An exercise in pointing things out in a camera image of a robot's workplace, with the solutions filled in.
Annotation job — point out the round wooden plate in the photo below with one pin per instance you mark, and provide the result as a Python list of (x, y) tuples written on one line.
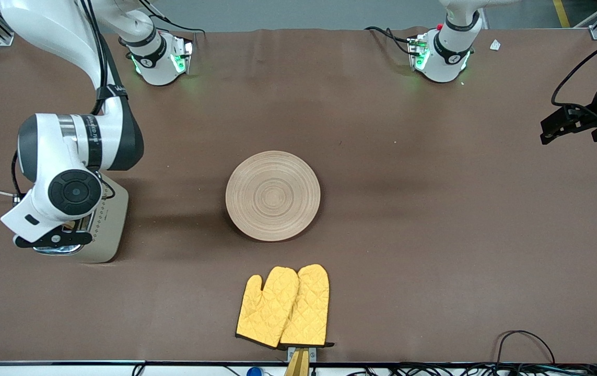
[(272, 196)]

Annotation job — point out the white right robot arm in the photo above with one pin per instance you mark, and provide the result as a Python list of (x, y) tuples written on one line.
[(42, 156)]

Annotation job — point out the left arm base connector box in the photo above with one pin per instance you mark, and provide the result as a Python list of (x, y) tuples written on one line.
[(417, 52)]

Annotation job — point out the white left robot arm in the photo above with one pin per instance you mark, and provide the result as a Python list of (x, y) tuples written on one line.
[(447, 57)]

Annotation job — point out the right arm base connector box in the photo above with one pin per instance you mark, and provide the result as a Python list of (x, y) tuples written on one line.
[(183, 55)]

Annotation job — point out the beige and chrome toaster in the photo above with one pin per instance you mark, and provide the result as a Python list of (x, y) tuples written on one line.
[(113, 230)]

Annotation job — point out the small white paper scrap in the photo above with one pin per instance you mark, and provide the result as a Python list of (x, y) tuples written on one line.
[(495, 45)]

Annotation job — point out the yellow quilted oven mitt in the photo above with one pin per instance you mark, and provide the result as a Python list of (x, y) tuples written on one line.
[(267, 308), (308, 303)]

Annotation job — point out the blue round cap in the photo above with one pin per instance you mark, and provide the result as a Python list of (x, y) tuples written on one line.
[(254, 372)]

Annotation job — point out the wooden stick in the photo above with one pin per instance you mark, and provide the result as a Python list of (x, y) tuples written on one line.
[(298, 365)]

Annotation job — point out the grey metal bracket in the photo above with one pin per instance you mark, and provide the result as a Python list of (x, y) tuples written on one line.
[(311, 355)]

